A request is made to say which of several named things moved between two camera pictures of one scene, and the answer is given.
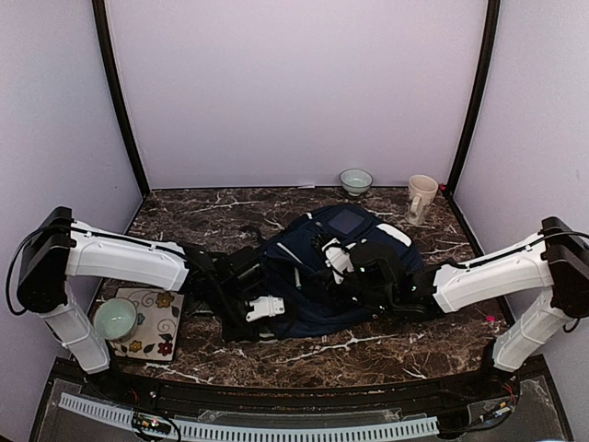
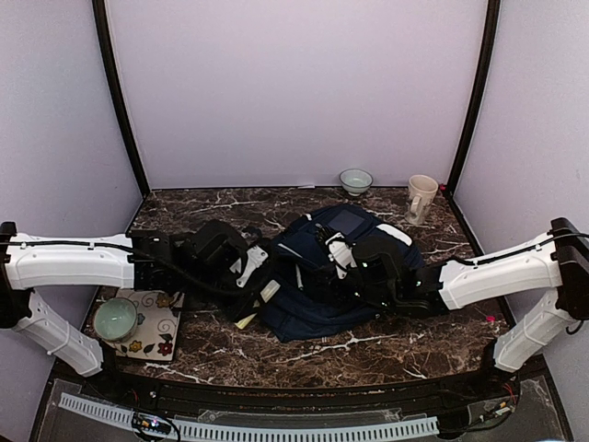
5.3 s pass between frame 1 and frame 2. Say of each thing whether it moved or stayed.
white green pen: stayed
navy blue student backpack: stayed
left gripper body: moved
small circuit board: stayed
